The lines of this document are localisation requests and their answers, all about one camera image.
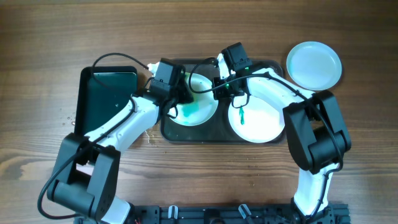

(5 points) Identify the white plate top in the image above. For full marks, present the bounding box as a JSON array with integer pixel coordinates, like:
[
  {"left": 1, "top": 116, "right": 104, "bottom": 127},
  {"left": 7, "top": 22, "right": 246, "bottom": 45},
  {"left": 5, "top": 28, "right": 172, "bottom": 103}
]
[{"left": 168, "top": 73, "right": 218, "bottom": 126}]

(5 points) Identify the white plate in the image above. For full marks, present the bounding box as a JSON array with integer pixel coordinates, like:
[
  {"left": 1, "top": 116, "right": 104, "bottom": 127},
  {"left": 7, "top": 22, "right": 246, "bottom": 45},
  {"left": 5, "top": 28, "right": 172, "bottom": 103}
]
[
  {"left": 286, "top": 41, "right": 343, "bottom": 91},
  {"left": 228, "top": 96, "right": 284, "bottom": 143},
  {"left": 168, "top": 73, "right": 218, "bottom": 126}
]

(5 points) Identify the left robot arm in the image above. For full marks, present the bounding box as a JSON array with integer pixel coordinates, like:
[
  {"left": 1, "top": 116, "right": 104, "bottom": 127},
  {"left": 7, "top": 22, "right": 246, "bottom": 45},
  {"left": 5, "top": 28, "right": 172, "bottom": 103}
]
[{"left": 37, "top": 58, "right": 193, "bottom": 223}]

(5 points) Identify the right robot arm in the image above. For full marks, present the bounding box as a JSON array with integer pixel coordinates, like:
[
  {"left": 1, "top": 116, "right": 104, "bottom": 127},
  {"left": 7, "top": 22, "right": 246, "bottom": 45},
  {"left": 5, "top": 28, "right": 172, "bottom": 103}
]
[{"left": 213, "top": 42, "right": 351, "bottom": 223}]

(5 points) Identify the dark brown serving tray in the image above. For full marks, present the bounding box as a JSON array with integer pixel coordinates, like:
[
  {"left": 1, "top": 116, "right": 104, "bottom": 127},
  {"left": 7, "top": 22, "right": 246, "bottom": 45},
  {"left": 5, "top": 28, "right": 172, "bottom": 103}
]
[{"left": 160, "top": 58, "right": 287, "bottom": 145}]

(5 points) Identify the black water tray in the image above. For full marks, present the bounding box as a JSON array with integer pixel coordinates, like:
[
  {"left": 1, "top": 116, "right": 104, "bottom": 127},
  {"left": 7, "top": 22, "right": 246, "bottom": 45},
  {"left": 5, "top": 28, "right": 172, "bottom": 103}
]
[{"left": 74, "top": 66, "right": 137, "bottom": 136}]

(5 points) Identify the left black cable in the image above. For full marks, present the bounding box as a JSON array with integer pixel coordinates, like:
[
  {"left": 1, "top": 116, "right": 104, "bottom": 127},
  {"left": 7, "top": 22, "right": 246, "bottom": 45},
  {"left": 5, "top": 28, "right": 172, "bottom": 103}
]
[{"left": 37, "top": 52, "right": 150, "bottom": 220}]

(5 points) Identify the black cable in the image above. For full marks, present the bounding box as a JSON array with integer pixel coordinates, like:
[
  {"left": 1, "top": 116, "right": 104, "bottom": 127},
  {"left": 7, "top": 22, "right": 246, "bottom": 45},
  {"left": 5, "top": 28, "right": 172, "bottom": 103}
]
[
  {"left": 188, "top": 57, "right": 345, "bottom": 215},
  {"left": 37, "top": 52, "right": 150, "bottom": 220}
]

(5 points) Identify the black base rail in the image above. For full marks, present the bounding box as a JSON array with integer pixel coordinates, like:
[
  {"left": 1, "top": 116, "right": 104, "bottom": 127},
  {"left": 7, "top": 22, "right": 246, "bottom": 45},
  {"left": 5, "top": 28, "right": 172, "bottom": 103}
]
[{"left": 73, "top": 203, "right": 351, "bottom": 224}]

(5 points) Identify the right black cable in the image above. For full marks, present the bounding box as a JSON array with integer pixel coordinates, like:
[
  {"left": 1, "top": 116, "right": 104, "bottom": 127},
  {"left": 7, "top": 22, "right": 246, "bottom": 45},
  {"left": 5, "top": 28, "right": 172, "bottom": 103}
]
[{"left": 188, "top": 57, "right": 345, "bottom": 215}]

